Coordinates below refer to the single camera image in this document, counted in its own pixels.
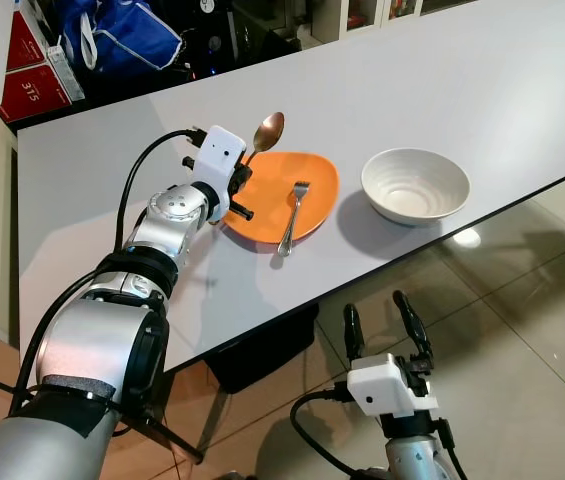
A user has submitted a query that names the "gold-toned metal spoon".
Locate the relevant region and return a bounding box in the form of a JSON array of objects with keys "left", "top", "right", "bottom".
[{"left": 250, "top": 112, "right": 285, "bottom": 166}]

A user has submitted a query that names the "silver metal fork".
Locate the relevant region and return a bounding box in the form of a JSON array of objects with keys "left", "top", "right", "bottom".
[{"left": 277, "top": 181, "right": 311, "bottom": 258}]

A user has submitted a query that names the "orange plate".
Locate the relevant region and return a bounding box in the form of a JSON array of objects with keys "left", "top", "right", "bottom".
[{"left": 220, "top": 150, "right": 341, "bottom": 244}]

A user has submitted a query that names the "black plastic crate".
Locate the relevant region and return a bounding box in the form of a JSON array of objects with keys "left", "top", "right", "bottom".
[{"left": 207, "top": 305, "right": 318, "bottom": 393}]

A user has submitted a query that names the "white ribbed bowl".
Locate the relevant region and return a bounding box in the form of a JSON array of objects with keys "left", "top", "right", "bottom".
[{"left": 361, "top": 148, "right": 471, "bottom": 226}]

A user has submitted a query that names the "blue fabric bag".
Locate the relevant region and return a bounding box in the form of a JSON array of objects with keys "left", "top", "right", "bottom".
[{"left": 57, "top": 0, "right": 185, "bottom": 73}]

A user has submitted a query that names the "black metal table leg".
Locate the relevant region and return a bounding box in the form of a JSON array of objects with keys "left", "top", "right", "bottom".
[{"left": 127, "top": 410, "right": 205, "bottom": 464}]

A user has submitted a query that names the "red box with white digits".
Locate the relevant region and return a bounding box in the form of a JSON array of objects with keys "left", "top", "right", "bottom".
[{"left": 0, "top": 60, "right": 73, "bottom": 123}]

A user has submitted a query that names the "plain red box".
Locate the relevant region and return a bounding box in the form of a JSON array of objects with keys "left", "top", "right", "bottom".
[{"left": 7, "top": 0, "right": 53, "bottom": 71}]

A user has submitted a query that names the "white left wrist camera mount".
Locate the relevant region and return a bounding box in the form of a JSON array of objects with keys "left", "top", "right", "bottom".
[{"left": 187, "top": 125, "right": 248, "bottom": 198}]

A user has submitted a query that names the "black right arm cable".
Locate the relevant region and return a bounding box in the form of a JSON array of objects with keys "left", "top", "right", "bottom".
[{"left": 290, "top": 388, "right": 383, "bottom": 480}]

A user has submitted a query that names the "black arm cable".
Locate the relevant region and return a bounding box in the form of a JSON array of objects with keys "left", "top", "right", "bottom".
[
  {"left": 290, "top": 388, "right": 383, "bottom": 480},
  {"left": 7, "top": 128, "right": 208, "bottom": 416}
]

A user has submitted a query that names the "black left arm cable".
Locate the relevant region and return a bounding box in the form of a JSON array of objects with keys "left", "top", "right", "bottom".
[{"left": 7, "top": 128, "right": 208, "bottom": 416}]

